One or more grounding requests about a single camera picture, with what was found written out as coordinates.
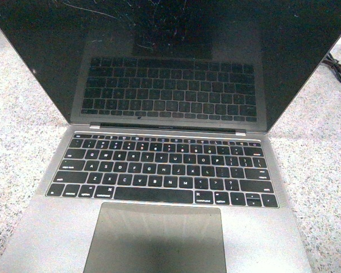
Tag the grey laptop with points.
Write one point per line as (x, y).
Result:
(166, 165)

